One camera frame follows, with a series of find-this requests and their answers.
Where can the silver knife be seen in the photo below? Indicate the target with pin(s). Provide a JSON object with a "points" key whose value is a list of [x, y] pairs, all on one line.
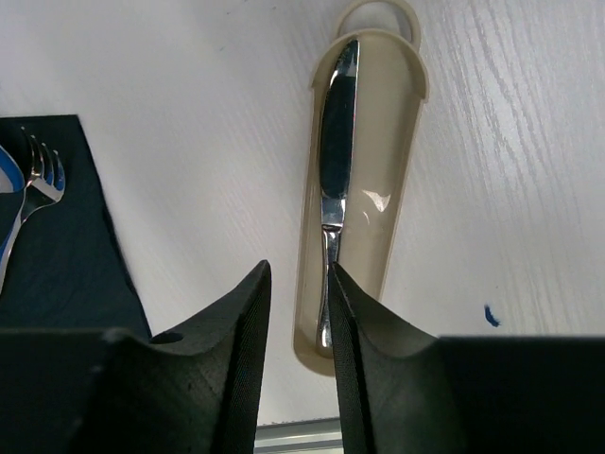
{"points": [[335, 165]]}

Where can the silver fork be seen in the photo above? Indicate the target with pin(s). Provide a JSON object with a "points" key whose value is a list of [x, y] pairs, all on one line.
{"points": [[41, 186]]}

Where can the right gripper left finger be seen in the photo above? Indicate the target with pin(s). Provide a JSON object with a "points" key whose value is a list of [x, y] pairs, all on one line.
{"points": [[194, 388]]}

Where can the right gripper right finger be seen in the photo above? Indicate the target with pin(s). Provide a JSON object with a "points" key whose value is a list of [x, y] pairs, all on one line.
{"points": [[401, 390]]}

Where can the black paper napkin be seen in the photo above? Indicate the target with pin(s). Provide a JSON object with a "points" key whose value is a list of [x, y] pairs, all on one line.
{"points": [[66, 269]]}

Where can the wooden handled spoon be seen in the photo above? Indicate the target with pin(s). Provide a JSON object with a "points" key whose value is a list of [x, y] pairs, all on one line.
{"points": [[12, 199]]}

